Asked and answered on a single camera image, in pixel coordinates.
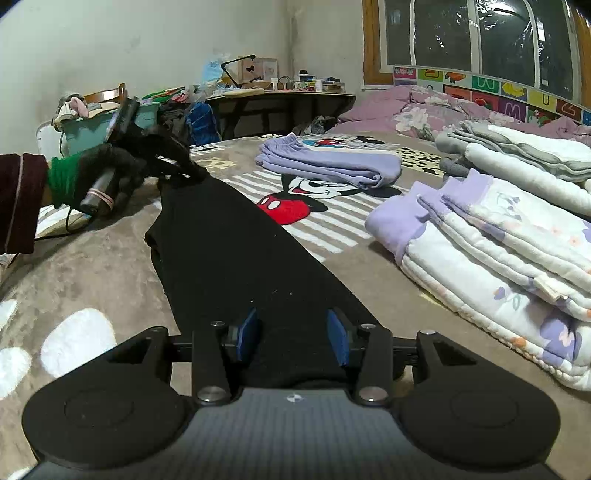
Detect wooden chair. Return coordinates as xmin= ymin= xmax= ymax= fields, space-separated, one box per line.
xmin=85 ymin=83 xmax=129 ymax=106

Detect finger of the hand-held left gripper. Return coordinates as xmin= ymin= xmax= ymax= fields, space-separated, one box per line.
xmin=156 ymin=156 xmax=208 ymax=188

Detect pink grey clothes heap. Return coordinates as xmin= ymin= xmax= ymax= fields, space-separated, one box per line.
xmin=52 ymin=93 xmax=122 ymax=128

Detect black angled stand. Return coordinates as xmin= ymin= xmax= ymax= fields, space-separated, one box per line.
xmin=221 ymin=54 xmax=257 ymax=87

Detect wooden desk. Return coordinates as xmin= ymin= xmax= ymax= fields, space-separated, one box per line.
xmin=205 ymin=90 xmax=357 ymax=139

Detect black cable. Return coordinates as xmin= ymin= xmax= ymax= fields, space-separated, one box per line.
xmin=34 ymin=205 xmax=100 ymax=241

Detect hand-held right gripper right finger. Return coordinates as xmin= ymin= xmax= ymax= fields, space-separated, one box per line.
xmin=326 ymin=307 xmax=483 ymax=407

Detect pink floral quilt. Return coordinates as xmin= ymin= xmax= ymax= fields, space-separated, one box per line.
xmin=339 ymin=84 xmax=591 ymax=148

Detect blue bag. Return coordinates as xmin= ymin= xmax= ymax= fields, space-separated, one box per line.
xmin=185 ymin=102 xmax=221 ymax=146

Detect printed cartoon blanket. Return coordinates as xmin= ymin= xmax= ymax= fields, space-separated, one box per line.
xmin=0 ymin=131 xmax=591 ymax=480

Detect folded lavender pants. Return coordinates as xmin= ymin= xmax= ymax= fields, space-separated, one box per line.
xmin=255 ymin=133 xmax=402 ymax=189

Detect wood framed window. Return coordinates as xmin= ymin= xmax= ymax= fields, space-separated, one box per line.
xmin=362 ymin=0 xmax=591 ymax=107

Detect folded white grey garment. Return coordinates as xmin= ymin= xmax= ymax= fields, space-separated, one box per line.
xmin=435 ymin=119 xmax=591 ymax=217

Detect colourful foam letter mat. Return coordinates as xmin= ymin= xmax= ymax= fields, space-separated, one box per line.
xmin=392 ymin=65 xmax=591 ymax=127

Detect light blue plastic pack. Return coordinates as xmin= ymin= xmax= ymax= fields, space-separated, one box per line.
xmin=202 ymin=59 xmax=227 ymax=85

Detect teal storage box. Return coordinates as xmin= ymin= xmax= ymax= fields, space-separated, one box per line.
xmin=62 ymin=102 xmax=161 ymax=158

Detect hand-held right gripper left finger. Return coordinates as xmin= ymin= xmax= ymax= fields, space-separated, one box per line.
xmin=104 ymin=307 xmax=259 ymax=406

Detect black pants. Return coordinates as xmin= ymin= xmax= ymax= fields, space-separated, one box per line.
xmin=144 ymin=173 xmax=386 ymax=391

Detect crumpled clothes heap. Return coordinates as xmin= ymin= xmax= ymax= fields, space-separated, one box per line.
xmin=295 ymin=115 xmax=339 ymax=138

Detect person's left forearm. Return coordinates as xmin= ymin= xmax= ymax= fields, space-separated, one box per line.
xmin=0 ymin=153 xmax=84 ymax=256

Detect person's left hand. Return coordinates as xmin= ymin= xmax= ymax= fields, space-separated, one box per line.
xmin=75 ymin=143 xmax=149 ymax=217

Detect clutter of small desk things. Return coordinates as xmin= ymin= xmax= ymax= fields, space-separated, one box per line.
xmin=271 ymin=69 xmax=347 ymax=93

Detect colourful packets heap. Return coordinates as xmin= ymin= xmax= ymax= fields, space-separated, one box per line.
xmin=141 ymin=85 xmax=197 ymax=105

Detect cardboard box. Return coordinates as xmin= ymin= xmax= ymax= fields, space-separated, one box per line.
xmin=238 ymin=56 xmax=279 ymax=85

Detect folded dark grey garment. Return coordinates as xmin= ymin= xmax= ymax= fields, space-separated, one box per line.
xmin=438 ymin=156 xmax=469 ymax=179

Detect folded floral white lavender pajamas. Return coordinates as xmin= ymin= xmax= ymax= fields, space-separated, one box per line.
xmin=365 ymin=181 xmax=591 ymax=393
xmin=418 ymin=175 xmax=591 ymax=324

